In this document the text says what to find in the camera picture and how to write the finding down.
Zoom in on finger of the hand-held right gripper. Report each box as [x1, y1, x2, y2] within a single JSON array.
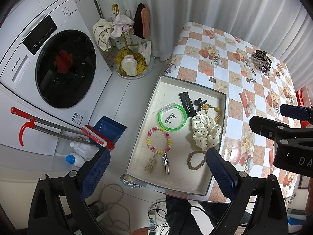
[[279, 104, 313, 122], [249, 116, 313, 167]]

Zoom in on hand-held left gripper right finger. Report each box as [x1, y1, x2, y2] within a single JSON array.
[[207, 148, 289, 235]]

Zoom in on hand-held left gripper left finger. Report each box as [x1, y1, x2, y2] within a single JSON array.
[[28, 147, 111, 235]]

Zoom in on brown braided hair tie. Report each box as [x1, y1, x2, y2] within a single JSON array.
[[187, 150, 211, 171]]

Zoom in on cream polka-dot scrunchie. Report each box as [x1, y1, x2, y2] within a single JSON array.
[[191, 114, 222, 151]]

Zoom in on grey-edged cream tray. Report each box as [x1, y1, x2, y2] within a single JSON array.
[[125, 75, 227, 196]]

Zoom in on silver rhinestone hair clip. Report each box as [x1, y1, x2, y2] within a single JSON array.
[[161, 152, 171, 175]]

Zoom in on beige bunny hair clip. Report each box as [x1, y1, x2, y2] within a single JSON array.
[[144, 155, 158, 174]]

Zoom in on colourful beaded bracelet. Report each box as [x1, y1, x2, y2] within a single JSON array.
[[146, 126, 172, 155]]

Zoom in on yellow flower hair tie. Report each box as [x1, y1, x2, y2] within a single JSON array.
[[202, 104, 222, 121]]

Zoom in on green plastic bangle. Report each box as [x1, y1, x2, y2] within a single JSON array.
[[158, 103, 187, 131]]

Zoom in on small black claw clip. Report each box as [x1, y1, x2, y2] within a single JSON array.
[[194, 98, 208, 110]]

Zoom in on black snap hair clip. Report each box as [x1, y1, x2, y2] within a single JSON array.
[[178, 92, 197, 118]]

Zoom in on person's right forearm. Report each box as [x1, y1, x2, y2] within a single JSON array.
[[305, 179, 313, 212]]

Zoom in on red bucket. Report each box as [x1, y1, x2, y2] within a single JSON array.
[[297, 88, 313, 128]]

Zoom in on white bottle blue cap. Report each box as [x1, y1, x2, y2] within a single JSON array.
[[66, 153, 85, 168]]

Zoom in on white plastic bottle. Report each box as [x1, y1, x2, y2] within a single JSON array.
[[70, 141, 93, 155]]

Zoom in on blue dustpan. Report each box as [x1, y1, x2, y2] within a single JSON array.
[[93, 116, 128, 147]]

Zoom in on red broom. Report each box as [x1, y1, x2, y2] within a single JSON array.
[[10, 106, 115, 151]]

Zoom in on person's leg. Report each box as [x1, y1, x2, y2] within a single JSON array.
[[165, 193, 199, 235]]

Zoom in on leopard print scrunchie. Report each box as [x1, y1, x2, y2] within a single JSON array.
[[253, 50, 268, 60]]

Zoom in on white power strip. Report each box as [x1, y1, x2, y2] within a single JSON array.
[[148, 211, 157, 235]]

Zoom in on white slipper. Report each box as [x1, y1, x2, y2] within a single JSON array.
[[121, 54, 140, 76], [138, 40, 152, 64]]

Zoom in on yellow cloth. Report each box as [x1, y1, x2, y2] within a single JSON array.
[[115, 49, 149, 75]]

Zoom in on white curtain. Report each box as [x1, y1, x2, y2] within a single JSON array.
[[88, 0, 313, 90]]

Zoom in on gold shoe rack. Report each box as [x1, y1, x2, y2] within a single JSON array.
[[111, 4, 156, 79]]

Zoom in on cream cloth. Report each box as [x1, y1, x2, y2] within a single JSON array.
[[92, 18, 112, 52]]

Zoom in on pale pink cloth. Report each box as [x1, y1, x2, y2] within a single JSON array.
[[110, 13, 135, 38]]

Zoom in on brown slippers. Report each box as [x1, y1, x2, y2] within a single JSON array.
[[133, 3, 151, 39]]

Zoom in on white washing machine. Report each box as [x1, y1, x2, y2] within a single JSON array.
[[0, 0, 115, 174]]

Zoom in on beige cord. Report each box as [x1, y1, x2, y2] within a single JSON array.
[[98, 183, 133, 231]]

